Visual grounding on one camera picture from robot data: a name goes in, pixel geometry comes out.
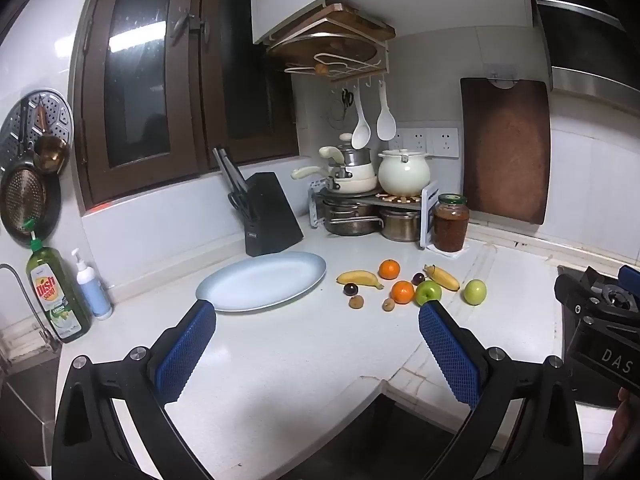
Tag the white wall socket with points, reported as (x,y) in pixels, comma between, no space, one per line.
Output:
(444,142)
(412,141)

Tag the white rice spoon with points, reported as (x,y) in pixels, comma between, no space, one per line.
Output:
(386,122)

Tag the copper ladle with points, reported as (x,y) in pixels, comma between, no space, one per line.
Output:
(50,152)

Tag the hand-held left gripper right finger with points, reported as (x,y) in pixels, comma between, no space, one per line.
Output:
(450,355)

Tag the brown window sash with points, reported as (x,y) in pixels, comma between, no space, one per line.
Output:
(140,75)
(250,60)

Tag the small black hanging scissors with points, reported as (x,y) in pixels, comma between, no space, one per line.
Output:
(347,97)

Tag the green dish soap bottle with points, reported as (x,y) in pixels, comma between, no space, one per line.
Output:
(57,295)

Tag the steel saucepan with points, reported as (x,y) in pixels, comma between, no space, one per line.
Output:
(354,156)

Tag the steel faucet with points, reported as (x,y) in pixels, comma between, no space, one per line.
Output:
(30,305)

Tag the white grey pot rack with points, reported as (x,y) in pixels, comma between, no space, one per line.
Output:
(429,215)

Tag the light blue oval plate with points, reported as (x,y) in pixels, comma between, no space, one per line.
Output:
(260,282)

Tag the curved yellow banana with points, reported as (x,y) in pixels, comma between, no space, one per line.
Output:
(359,278)

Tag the person's right hand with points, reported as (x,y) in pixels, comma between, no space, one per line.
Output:
(622,430)

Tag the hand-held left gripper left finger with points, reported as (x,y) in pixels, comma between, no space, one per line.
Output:
(185,355)

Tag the white ladle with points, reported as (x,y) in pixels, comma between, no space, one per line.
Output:
(360,132)

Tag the square wooden board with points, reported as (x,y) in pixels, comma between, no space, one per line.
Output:
(360,22)

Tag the glass jar green lid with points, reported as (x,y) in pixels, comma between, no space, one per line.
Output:
(451,227)

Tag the white folded paper towel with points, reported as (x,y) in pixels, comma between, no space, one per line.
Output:
(457,255)

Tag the white blue pump bottle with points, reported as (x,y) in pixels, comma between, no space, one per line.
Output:
(95,292)

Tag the black knife block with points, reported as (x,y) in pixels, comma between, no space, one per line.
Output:
(272,215)

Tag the cream frying pan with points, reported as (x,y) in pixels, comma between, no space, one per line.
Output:
(352,185)

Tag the brown wooden cutting board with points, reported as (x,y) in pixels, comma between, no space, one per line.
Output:
(505,155)

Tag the steel stockpot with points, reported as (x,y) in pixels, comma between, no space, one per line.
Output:
(400,225)

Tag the round mesh strainer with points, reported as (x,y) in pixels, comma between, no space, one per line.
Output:
(22,200)

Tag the wooden trivet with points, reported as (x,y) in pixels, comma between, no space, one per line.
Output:
(400,197)

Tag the black steel range hood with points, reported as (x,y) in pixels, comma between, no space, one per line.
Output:
(590,45)

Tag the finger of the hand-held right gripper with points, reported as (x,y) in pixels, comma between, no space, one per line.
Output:
(631,276)
(575,295)

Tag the dark cherry with stem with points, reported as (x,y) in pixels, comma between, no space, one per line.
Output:
(418,278)

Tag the orange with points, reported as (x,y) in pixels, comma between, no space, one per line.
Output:
(403,292)
(389,269)

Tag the steel sink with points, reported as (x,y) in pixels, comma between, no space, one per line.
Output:
(25,410)

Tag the cream lidded round pot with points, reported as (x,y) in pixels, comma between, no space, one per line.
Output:
(404,172)

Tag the straight yellow banana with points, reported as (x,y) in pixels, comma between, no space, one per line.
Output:
(444,277)

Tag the wall hook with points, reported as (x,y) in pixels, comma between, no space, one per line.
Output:
(501,76)

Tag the perforated steel steamer plate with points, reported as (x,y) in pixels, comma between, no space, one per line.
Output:
(57,110)

